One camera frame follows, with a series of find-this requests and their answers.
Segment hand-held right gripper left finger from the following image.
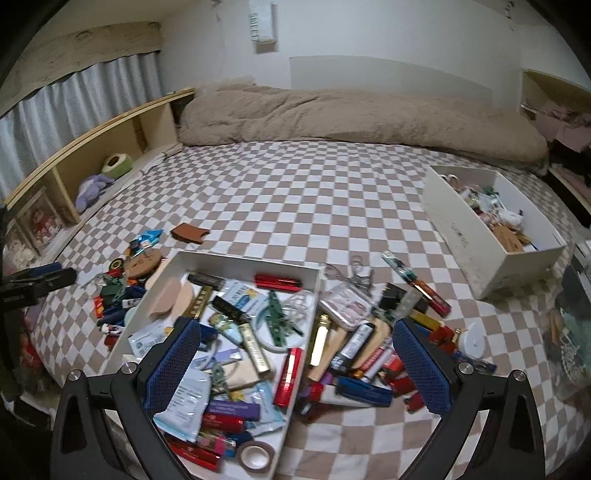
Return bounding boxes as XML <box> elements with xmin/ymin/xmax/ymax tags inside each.
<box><xmin>48</xmin><ymin>318</ymin><xmax>201</xmax><ymax>480</ymax></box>

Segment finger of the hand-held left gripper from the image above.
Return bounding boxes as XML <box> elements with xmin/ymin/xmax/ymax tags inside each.
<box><xmin>7</xmin><ymin>262</ymin><xmax>63</xmax><ymax>280</ymax></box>
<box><xmin>28</xmin><ymin>268</ymin><xmax>78</xmax><ymax>296</ymax></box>

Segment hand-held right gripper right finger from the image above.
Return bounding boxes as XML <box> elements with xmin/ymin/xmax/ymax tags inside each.
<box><xmin>392</xmin><ymin>318</ymin><xmax>546</xmax><ymax>480</ymax></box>

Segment blue white sachet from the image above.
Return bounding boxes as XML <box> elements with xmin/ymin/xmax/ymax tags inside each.
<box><xmin>129</xmin><ymin>323</ymin><xmax>171</xmax><ymax>356</ymax></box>

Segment white blue printed packet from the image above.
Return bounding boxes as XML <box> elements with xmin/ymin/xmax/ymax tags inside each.
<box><xmin>152</xmin><ymin>369</ymin><xmax>213</xmax><ymax>444</ymax></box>

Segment white shallow cardboard box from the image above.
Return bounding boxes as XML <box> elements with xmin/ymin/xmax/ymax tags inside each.
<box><xmin>99</xmin><ymin>250</ymin><xmax>321</xmax><ymax>476</ymax></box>

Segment clear case with pale doll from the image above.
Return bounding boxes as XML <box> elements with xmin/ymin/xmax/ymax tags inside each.
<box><xmin>0</xmin><ymin>226</ymin><xmax>38</xmax><ymax>273</ymax></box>

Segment clear case with red doll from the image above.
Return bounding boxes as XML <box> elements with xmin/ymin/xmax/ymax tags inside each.
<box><xmin>16</xmin><ymin>189</ymin><xmax>65</xmax><ymax>250</ymax></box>

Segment blue clear lighter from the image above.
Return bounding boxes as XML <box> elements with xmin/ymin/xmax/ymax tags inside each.
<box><xmin>455</xmin><ymin>353</ymin><xmax>497</xmax><ymax>374</ymax></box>

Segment heap of assorted lighters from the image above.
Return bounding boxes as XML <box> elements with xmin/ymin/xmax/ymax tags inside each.
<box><xmin>295</xmin><ymin>251</ymin><xmax>497</xmax><ymax>421</ymax></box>
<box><xmin>92</xmin><ymin>231</ymin><xmax>167</xmax><ymax>347</ymax></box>

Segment white round tape dispenser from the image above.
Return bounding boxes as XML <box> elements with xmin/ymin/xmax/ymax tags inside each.
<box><xmin>462</xmin><ymin>323</ymin><xmax>488</xmax><ymax>358</ymax></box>

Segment dark blue lighter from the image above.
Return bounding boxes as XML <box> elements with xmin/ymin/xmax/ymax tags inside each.
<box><xmin>335</xmin><ymin>376</ymin><xmax>393</xmax><ymax>407</ymax></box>

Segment green cartoon-print lighter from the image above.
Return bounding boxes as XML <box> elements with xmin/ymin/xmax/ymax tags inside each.
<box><xmin>208</xmin><ymin>314</ymin><xmax>245</xmax><ymax>342</ymax></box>

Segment pale wooden leaf piece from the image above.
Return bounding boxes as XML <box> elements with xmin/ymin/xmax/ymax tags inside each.
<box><xmin>175</xmin><ymin>284</ymin><xmax>197</xmax><ymax>319</ymax></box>

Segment tan wooden leaf piece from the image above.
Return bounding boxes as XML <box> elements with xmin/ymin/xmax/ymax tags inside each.
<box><xmin>148</xmin><ymin>277</ymin><xmax>185</xmax><ymax>319</ymax></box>

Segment red gold lighter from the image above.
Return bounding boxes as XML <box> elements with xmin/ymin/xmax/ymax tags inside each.
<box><xmin>409</xmin><ymin>279</ymin><xmax>451</xmax><ymax>317</ymax></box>

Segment purple bar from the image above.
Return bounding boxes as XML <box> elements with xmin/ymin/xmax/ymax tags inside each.
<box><xmin>203</xmin><ymin>399</ymin><xmax>262</xmax><ymax>421</ymax></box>

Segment black gold patterned lighter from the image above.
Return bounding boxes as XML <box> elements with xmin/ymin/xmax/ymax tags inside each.
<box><xmin>185</xmin><ymin>285</ymin><xmax>214</xmax><ymax>319</ymax></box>

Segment black white-label lighter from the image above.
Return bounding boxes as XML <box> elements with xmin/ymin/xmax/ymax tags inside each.
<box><xmin>332</xmin><ymin>323</ymin><xmax>375</xmax><ymax>372</ymax></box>

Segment short black lighter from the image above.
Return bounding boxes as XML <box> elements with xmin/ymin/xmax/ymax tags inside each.
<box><xmin>211</xmin><ymin>295</ymin><xmax>247</xmax><ymax>324</ymax></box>

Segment colourful printed lighter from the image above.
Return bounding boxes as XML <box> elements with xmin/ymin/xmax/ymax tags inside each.
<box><xmin>194</xmin><ymin>434</ymin><xmax>236</xmax><ymax>455</ymax></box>

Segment purple plush toy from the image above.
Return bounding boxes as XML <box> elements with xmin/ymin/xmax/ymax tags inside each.
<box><xmin>75</xmin><ymin>174</ymin><xmax>114</xmax><ymax>213</ymax></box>

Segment clear card holder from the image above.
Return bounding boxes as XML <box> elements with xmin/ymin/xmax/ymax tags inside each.
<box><xmin>318</xmin><ymin>281</ymin><xmax>370</xmax><ymax>326</ymax></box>

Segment light blue wipe packet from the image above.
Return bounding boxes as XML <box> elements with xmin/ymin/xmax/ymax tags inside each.
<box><xmin>245</xmin><ymin>383</ymin><xmax>284</xmax><ymax>437</ymax></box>

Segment blue white card packet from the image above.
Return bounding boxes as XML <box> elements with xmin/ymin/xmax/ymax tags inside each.
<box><xmin>222</xmin><ymin>281</ymin><xmax>269</xmax><ymax>315</ymax></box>

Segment gold bar lighter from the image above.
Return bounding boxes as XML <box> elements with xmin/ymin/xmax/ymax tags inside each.
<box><xmin>307</xmin><ymin>314</ymin><xmax>333</xmax><ymax>370</ymax></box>

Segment brown tape roll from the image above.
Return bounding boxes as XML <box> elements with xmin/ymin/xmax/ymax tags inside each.
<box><xmin>236</xmin><ymin>440</ymin><xmax>274</xmax><ymax>472</ymax></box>

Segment tall red lighter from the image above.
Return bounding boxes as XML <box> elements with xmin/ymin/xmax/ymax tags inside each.
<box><xmin>273</xmin><ymin>347</ymin><xmax>303</xmax><ymax>409</ymax></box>

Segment green clothespin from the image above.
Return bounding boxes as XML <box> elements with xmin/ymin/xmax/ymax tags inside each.
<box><xmin>265</xmin><ymin>291</ymin><xmax>289</xmax><ymax>347</ymax></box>

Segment silver scissors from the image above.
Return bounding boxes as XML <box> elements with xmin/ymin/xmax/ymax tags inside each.
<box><xmin>323</xmin><ymin>256</ymin><xmax>375</xmax><ymax>287</ymax></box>

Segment green avocado plush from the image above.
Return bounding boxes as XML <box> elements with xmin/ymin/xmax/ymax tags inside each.
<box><xmin>102</xmin><ymin>153</ymin><xmax>134</xmax><ymax>177</ymax></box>

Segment wooden bedside shelf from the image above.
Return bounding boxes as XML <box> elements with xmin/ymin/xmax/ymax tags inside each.
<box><xmin>0</xmin><ymin>88</ymin><xmax>197</xmax><ymax>259</ymax></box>

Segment brown leather pouch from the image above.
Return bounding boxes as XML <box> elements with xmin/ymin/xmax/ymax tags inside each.
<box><xmin>171</xmin><ymin>223</ymin><xmax>209</xmax><ymax>241</ymax></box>

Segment white shoe box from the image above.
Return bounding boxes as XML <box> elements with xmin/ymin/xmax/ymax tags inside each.
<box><xmin>422</xmin><ymin>165</ymin><xmax>568</xmax><ymax>301</ymax></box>

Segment clear plastic bin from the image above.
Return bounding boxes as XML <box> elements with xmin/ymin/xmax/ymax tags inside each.
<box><xmin>551</xmin><ymin>244</ymin><xmax>591</xmax><ymax>402</ymax></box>

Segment grey curtain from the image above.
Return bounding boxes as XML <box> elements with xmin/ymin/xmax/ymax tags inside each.
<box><xmin>0</xmin><ymin>51</ymin><xmax>162</xmax><ymax>199</ymax></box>

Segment jumble of small accessories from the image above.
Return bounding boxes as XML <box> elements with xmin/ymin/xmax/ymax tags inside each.
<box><xmin>438</xmin><ymin>173</ymin><xmax>539</xmax><ymax>254</ymax></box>

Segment checkered bed sheet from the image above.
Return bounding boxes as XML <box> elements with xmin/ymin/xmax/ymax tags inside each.
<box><xmin>32</xmin><ymin>141</ymin><xmax>591</xmax><ymax>480</ymax></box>

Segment beige curtain valance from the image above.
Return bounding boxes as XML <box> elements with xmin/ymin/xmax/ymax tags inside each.
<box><xmin>0</xmin><ymin>21</ymin><xmax>162</xmax><ymax>118</ymax></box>

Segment open wardrobe shelf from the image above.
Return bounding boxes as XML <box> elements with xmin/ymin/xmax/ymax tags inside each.
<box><xmin>519</xmin><ymin>69</ymin><xmax>591</xmax><ymax>222</ymax></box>

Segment beige duvet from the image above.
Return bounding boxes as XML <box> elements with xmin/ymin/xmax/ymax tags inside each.
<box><xmin>178</xmin><ymin>80</ymin><xmax>550</xmax><ymax>174</ymax></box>

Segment pink clothes pile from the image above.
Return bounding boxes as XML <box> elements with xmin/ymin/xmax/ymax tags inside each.
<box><xmin>536</xmin><ymin>102</ymin><xmax>591</xmax><ymax>153</ymax></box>

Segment white cord loop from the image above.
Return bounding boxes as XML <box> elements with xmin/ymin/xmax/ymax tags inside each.
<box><xmin>281</xmin><ymin>291</ymin><xmax>319</xmax><ymax>324</ymax></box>

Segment white hanging wall sign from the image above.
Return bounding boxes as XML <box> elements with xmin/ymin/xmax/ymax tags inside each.
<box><xmin>248</xmin><ymin>0</ymin><xmax>277</xmax><ymax>43</ymax></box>

